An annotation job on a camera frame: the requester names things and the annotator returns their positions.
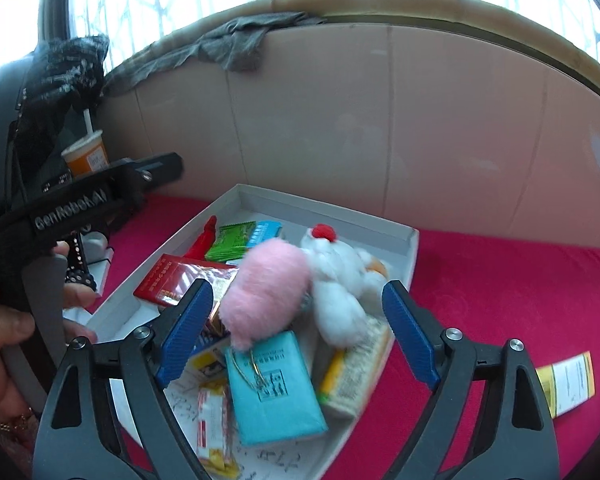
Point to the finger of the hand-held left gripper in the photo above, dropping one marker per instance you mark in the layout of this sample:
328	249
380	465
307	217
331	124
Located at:
160	167

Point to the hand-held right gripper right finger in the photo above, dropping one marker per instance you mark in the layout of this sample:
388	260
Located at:
410	330

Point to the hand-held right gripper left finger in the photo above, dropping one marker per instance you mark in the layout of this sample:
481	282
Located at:
185	330

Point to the red cigarette pack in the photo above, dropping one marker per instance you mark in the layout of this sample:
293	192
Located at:
170	280

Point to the white plush toy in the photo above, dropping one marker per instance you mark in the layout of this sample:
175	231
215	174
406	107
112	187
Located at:
335	280

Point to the green snack packet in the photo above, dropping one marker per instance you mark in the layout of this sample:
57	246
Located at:
227	242

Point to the yellow snack packet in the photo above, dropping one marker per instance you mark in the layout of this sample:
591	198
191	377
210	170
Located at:
212	425

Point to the teal tissue pack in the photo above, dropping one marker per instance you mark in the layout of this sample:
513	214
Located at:
280	410

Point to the white cardboard tray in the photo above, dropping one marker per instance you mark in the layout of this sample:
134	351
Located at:
280	205

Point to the person's left hand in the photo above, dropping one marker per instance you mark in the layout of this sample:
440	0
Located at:
0	340

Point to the orange cup with straw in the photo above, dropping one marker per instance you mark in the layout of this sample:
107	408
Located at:
87	155

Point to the paw print phone stand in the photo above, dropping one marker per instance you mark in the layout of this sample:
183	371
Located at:
80	270

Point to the red blanket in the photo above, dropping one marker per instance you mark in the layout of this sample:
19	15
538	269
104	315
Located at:
480	270

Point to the black plastic bag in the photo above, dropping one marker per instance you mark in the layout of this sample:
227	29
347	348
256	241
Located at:
65	70

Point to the grey cloth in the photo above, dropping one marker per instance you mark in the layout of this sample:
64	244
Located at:
240	40

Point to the yellow white paper leaflet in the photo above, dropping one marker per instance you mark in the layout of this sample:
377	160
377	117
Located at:
570	380

